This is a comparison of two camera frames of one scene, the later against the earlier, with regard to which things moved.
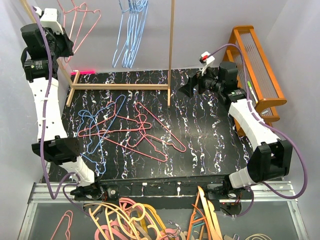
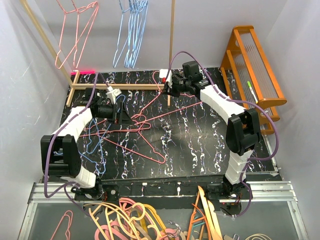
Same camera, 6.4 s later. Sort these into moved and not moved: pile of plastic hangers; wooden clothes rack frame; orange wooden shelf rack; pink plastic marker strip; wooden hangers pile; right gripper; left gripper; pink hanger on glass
Moved: right gripper; left gripper
Not moved: orange wooden shelf rack; pink hanger on glass; pink plastic marker strip; wooden clothes rack frame; wooden hangers pile; pile of plastic hangers
